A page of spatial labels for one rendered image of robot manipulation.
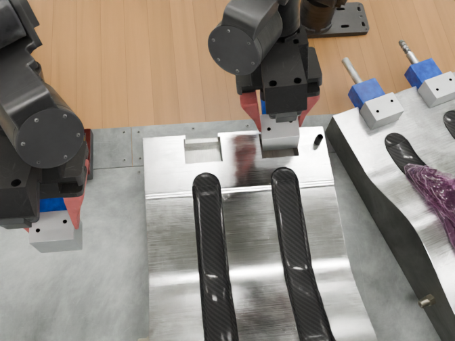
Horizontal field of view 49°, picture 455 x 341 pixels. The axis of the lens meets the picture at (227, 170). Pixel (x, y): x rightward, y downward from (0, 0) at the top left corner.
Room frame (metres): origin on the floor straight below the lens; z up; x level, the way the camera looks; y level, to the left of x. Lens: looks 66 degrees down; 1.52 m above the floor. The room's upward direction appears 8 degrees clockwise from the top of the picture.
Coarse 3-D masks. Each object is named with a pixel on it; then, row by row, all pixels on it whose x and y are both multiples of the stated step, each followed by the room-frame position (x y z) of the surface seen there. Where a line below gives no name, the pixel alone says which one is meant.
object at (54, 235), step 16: (48, 208) 0.18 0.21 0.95; (64, 208) 0.18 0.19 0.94; (32, 224) 0.15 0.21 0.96; (48, 224) 0.16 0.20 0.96; (64, 224) 0.16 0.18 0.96; (80, 224) 0.17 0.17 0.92; (32, 240) 0.13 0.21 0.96; (48, 240) 0.14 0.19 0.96; (64, 240) 0.14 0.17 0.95; (80, 240) 0.15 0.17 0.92
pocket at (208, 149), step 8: (184, 144) 0.32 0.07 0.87; (192, 144) 0.33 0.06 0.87; (200, 144) 0.33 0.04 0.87; (208, 144) 0.33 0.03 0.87; (216, 144) 0.33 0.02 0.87; (184, 152) 0.31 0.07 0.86; (192, 152) 0.32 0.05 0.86; (200, 152) 0.32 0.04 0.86; (208, 152) 0.32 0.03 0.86; (216, 152) 0.32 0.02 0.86; (192, 160) 0.30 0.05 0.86; (200, 160) 0.30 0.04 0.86; (208, 160) 0.31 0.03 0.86; (216, 160) 0.31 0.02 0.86
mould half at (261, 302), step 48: (144, 144) 0.31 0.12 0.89; (240, 144) 0.33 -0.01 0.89; (240, 192) 0.25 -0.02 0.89; (192, 240) 0.18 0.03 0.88; (240, 240) 0.19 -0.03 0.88; (336, 240) 0.21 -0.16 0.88; (192, 288) 0.12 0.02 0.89; (240, 288) 0.12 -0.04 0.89; (336, 288) 0.14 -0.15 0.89; (192, 336) 0.06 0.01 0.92; (240, 336) 0.06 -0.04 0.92; (288, 336) 0.07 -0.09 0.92; (336, 336) 0.08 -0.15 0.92
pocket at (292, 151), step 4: (260, 136) 0.35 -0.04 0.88; (260, 140) 0.35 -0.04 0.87; (260, 144) 0.34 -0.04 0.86; (292, 148) 0.34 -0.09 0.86; (296, 148) 0.34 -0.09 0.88; (264, 152) 0.33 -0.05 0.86; (268, 152) 0.33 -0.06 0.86; (272, 152) 0.33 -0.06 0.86; (276, 152) 0.33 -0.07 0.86; (280, 152) 0.34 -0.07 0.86; (284, 152) 0.34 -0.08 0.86; (288, 152) 0.34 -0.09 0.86; (292, 152) 0.34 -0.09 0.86; (296, 152) 0.33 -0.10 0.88; (264, 156) 0.32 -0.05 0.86; (268, 156) 0.33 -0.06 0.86; (272, 156) 0.33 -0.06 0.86; (276, 156) 0.33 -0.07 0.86; (280, 156) 0.33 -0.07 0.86; (284, 156) 0.33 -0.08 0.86
